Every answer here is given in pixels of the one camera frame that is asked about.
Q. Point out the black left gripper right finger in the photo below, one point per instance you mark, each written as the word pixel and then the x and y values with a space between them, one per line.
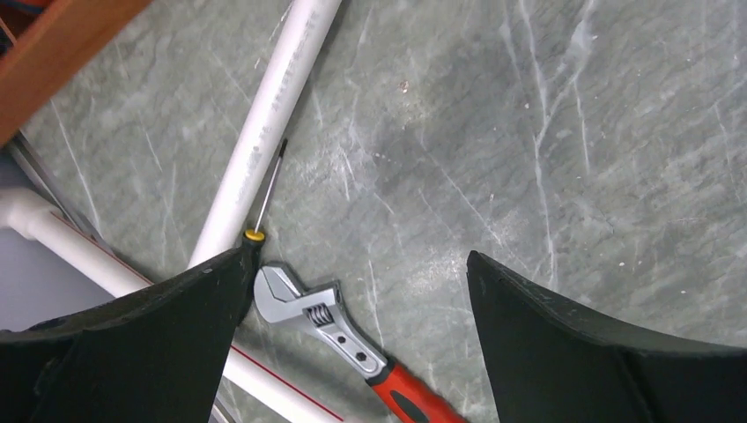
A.
pixel 552 359

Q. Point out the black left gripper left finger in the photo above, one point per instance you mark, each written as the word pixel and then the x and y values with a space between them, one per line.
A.
pixel 155 355

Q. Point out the white PVC floor pipe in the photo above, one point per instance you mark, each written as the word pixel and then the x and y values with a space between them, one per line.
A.
pixel 298 45

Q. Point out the orange wooden compartment tray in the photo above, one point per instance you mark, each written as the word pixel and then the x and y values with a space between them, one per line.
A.
pixel 45 43

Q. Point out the white PVC frame pipe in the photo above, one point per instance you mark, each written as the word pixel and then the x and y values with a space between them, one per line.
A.
pixel 36 219

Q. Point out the red handled adjustable wrench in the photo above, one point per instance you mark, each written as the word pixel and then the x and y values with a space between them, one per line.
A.
pixel 281 300

